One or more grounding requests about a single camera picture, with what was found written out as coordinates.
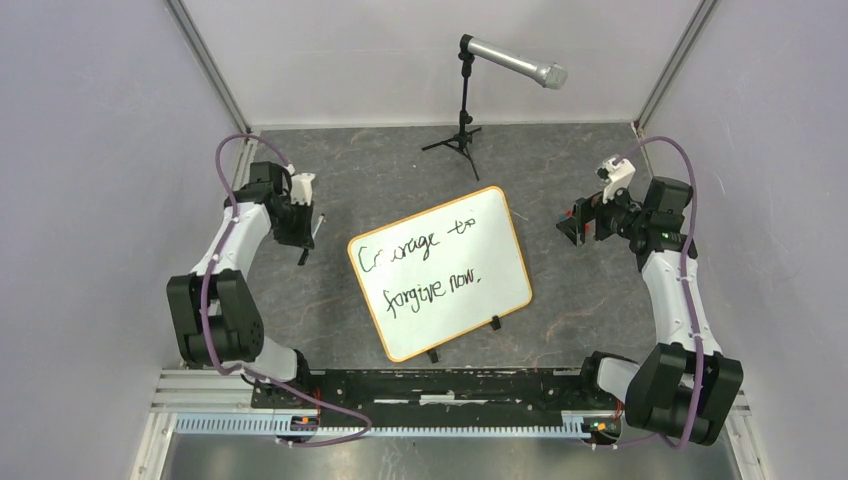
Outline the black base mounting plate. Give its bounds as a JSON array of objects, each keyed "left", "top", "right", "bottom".
[{"left": 241, "top": 368, "right": 624, "bottom": 428}]

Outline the black microphone tripod stand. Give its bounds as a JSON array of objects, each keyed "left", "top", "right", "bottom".
[{"left": 421, "top": 49, "right": 482, "bottom": 181}]

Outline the yellow framed whiteboard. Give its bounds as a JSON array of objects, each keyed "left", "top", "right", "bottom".
[{"left": 347, "top": 186, "right": 533, "bottom": 363}]

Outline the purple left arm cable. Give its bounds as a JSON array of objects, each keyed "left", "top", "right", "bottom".
[{"left": 199, "top": 134, "right": 374, "bottom": 449}]

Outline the silver microphone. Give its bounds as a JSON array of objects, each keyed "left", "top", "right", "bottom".
[{"left": 459, "top": 34, "right": 568, "bottom": 90}]

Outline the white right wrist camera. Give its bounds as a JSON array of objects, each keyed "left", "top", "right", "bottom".
[{"left": 596, "top": 156, "right": 636, "bottom": 204}]

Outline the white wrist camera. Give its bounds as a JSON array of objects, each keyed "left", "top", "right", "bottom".
[
  {"left": 596, "top": 156, "right": 636, "bottom": 204},
  {"left": 285, "top": 165, "right": 317, "bottom": 206}
]

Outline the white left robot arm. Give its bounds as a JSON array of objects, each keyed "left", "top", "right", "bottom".
[{"left": 166, "top": 162, "right": 316, "bottom": 408}]

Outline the white slotted cable duct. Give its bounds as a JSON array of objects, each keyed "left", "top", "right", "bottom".
[{"left": 174, "top": 413, "right": 590, "bottom": 440}]

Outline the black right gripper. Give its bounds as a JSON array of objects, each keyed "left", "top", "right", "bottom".
[{"left": 556, "top": 177, "right": 650, "bottom": 247}]

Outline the white black whiteboard marker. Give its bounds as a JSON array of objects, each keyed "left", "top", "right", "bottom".
[{"left": 312, "top": 213, "right": 326, "bottom": 237}]

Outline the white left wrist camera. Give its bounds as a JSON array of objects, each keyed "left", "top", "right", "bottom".
[{"left": 285, "top": 165, "right": 317, "bottom": 206}]

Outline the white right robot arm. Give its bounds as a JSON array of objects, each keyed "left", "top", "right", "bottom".
[{"left": 556, "top": 177, "right": 744, "bottom": 446}]

